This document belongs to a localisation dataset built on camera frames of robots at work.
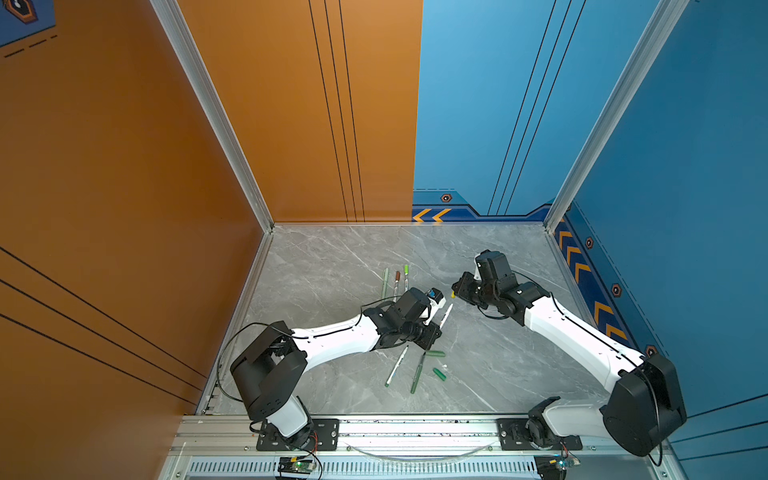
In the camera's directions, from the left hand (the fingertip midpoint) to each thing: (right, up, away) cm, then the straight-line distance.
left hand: (442, 330), depth 82 cm
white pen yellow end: (+1, +4, -1) cm, 4 cm away
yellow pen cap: (+2, +11, -7) cm, 13 cm away
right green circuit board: (+25, -30, -11) cm, 40 cm away
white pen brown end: (-12, +13, +22) cm, 28 cm away
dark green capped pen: (-7, -12, +1) cm, 14 cm away
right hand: (+3, +12, +2) cm, 13 cm away
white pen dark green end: (-16, +11, +21) cm, 29 cm away
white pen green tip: (-13, -11, +3) cm, 17 cm away
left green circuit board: (-37, -29, -11) cm, 48 cm away
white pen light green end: (-9, +14, +24) cm, 29 cm away
